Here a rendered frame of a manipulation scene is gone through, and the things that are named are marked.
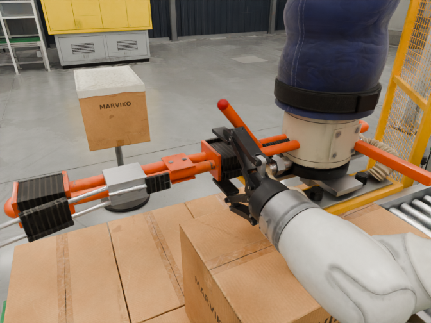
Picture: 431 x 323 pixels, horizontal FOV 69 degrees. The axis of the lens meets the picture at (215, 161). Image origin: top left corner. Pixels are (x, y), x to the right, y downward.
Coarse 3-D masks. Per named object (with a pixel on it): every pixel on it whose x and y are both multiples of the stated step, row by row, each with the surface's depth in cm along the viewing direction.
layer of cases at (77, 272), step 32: (128, 224) 153; (160, 224) 153; (32, 256) 135; (64, 256) 135; (96, 256) 135; (128, 256) 135; (160, 256) 135; (32, 288) 120; (64, 288) 120; (96, 288) 120; (128, 288) 120; (160, 288) 120; (32, 320) 108; (64, 320) 108; (96, 320) 108; (128, 320) 109; (160, 320) 108
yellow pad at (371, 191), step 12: (360, 180) 75; (372, 180) 78; (384, 180) 78; (312, 192) 70; (324, 192) 74; (360, 192) 73; (372, 192) 74; (384, 192) 75; (396, 192) 77; (324, 204) 69; (336, 204) 70; (348, 204) 70; (360, 204) 72
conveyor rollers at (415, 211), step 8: (416, 200) 170; (424, 200) 173; (392, 208) 163; (400, 208) 167; (408, 208) 164; (416, 208) 169; (424, 208) 165; (400, 216) 159; (416, 216) 160; (424, 216) 158; (416, 224) 152; (424, 224) 157; (424, 232) 148
